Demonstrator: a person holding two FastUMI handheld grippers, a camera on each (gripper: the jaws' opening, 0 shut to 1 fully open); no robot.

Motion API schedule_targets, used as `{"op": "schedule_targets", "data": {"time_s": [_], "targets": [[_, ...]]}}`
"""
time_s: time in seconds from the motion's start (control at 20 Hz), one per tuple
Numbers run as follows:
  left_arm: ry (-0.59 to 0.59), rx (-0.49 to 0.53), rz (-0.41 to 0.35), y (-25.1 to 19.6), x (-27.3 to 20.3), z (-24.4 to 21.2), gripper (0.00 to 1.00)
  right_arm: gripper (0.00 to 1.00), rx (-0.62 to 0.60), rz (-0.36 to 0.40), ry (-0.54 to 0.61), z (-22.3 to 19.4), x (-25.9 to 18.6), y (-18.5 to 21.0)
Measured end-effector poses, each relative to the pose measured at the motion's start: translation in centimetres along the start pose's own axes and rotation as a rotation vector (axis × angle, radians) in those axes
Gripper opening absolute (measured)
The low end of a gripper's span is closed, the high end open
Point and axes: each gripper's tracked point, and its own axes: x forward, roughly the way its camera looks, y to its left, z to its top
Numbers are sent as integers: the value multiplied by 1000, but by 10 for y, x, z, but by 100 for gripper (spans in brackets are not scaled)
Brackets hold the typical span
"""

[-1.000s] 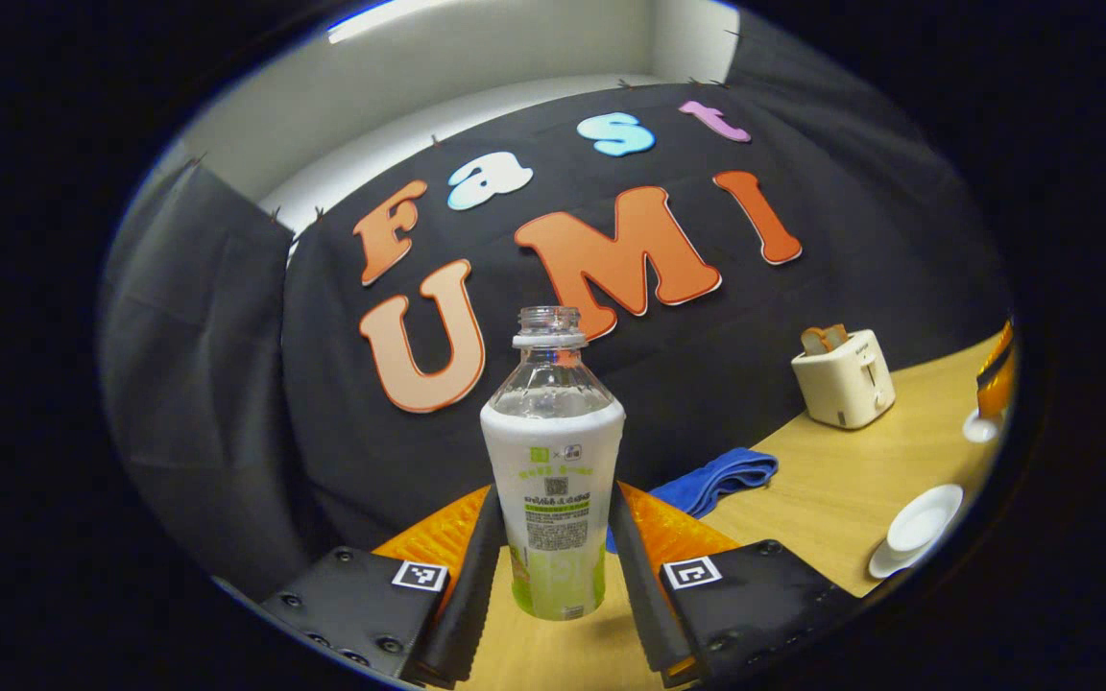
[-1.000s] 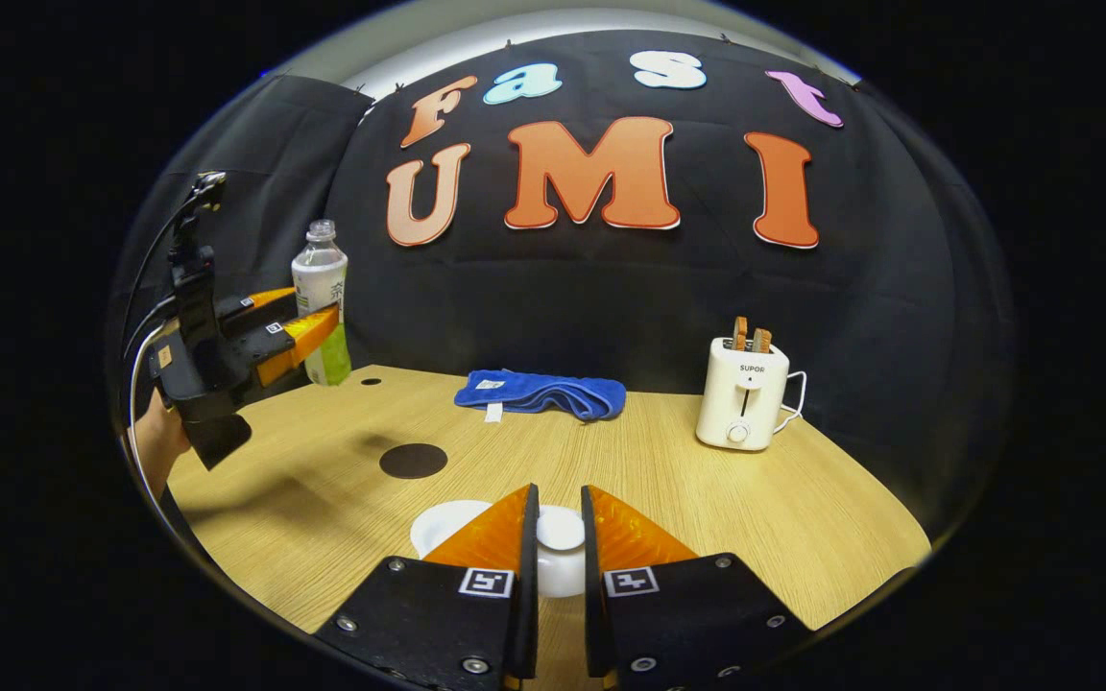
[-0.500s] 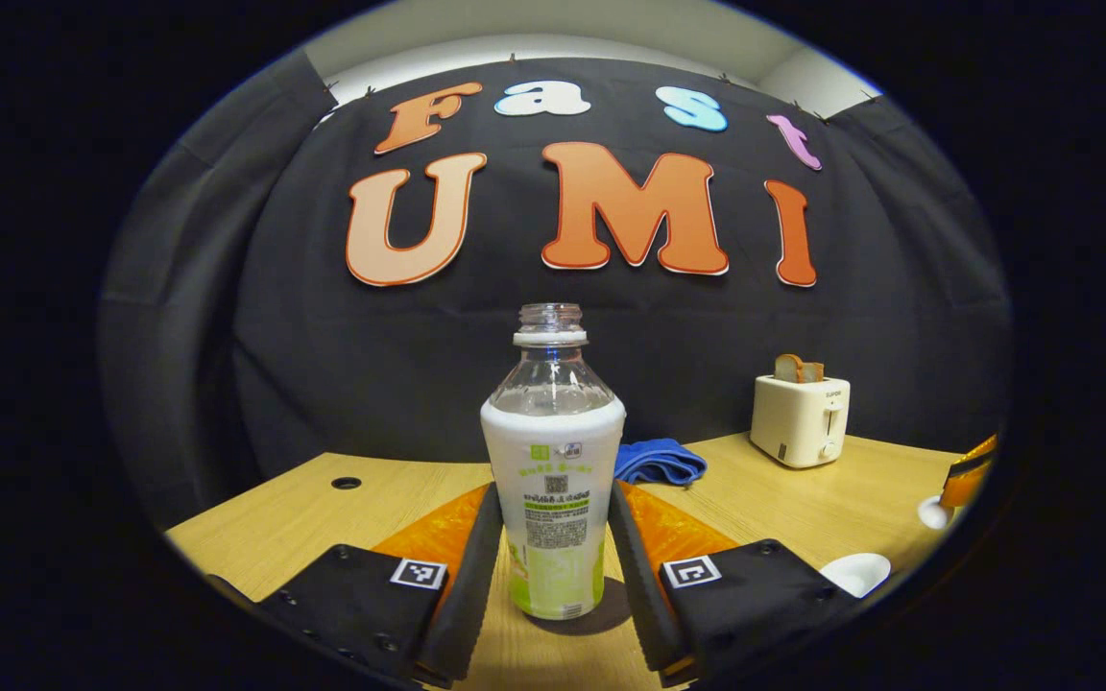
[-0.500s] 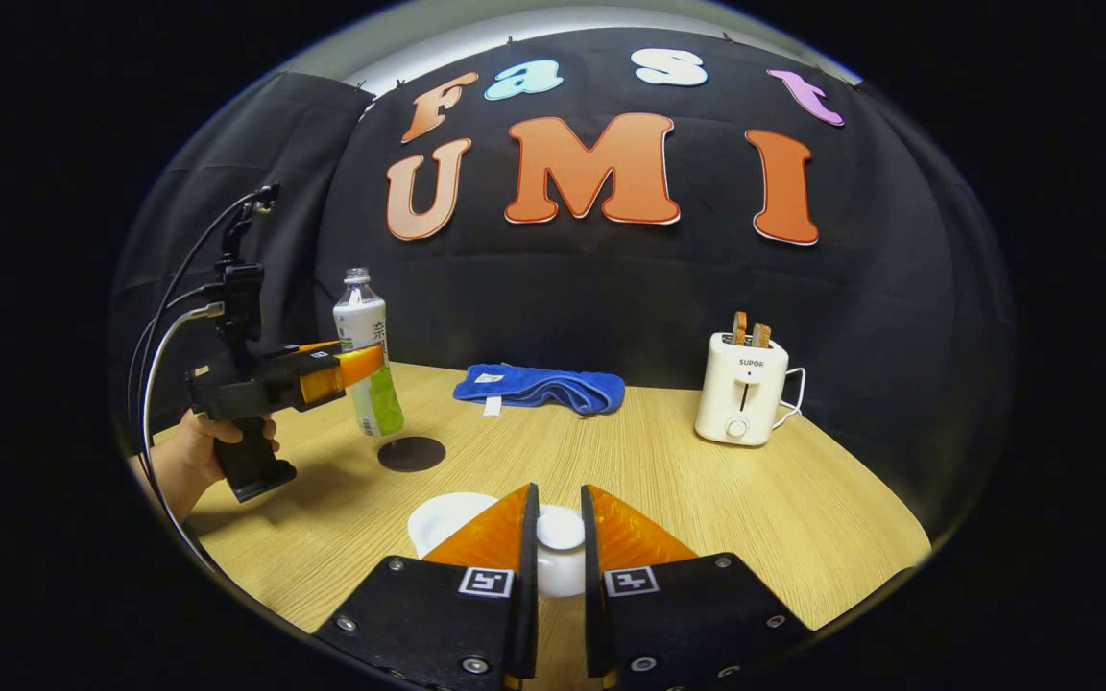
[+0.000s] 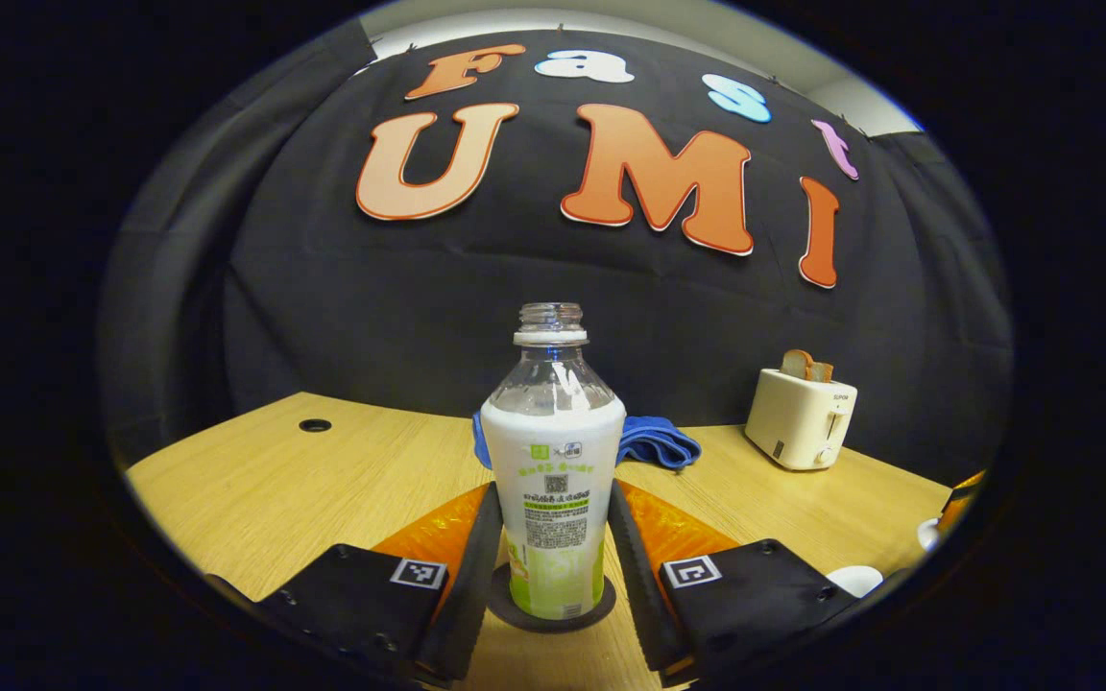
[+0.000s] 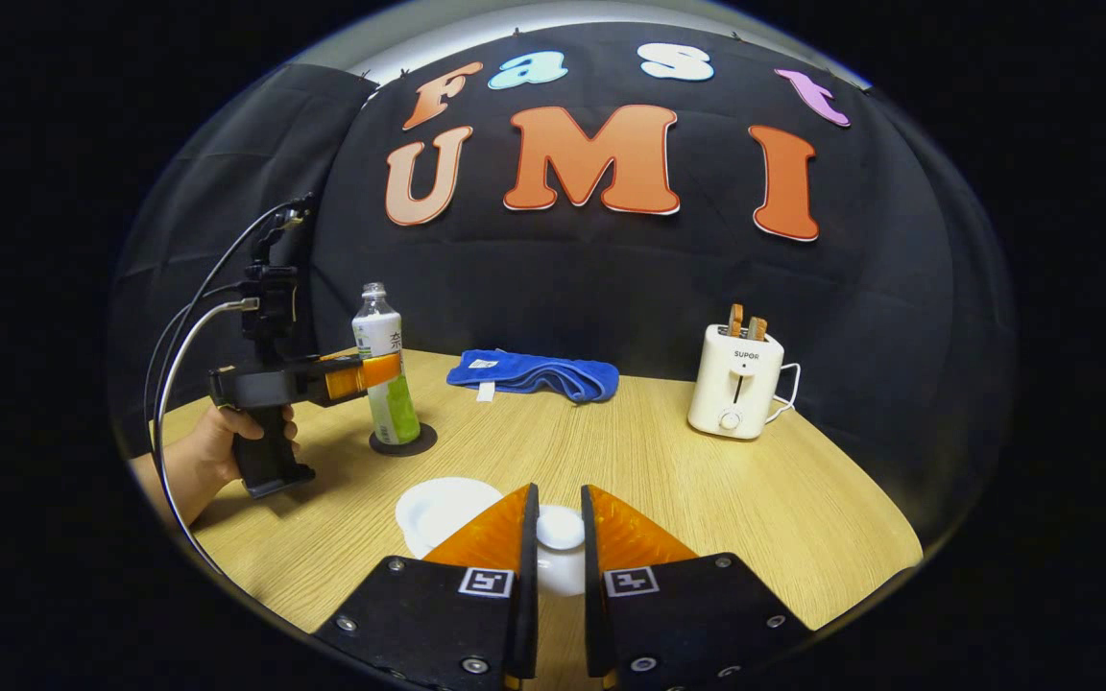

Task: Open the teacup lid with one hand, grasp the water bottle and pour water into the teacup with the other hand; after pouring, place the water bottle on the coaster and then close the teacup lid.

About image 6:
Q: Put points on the brown bread slice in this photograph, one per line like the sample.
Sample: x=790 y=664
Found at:
x=735 y=320
x=757 y=329

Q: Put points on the blue folded towel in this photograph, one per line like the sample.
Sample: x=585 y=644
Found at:
x=543 y=372

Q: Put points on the white saucer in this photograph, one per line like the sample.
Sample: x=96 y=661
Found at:
x=416 y=541

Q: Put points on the white porcelain teacup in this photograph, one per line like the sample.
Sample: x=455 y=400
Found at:
x=452 y=509

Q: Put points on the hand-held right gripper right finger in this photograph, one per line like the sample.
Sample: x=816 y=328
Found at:
x=593 y=595

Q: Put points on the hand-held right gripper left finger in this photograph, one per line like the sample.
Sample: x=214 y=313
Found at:
x=529 y=576

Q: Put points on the clear water bottle green label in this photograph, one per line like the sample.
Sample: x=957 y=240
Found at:
x=382 y=336

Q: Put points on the white toaster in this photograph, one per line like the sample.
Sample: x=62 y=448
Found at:
x=731 y=393

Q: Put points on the dark brown round coaster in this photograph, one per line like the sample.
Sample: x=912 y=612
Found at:
x=423 y=441

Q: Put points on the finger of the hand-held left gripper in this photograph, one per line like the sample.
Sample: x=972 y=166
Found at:
x=361 y=376

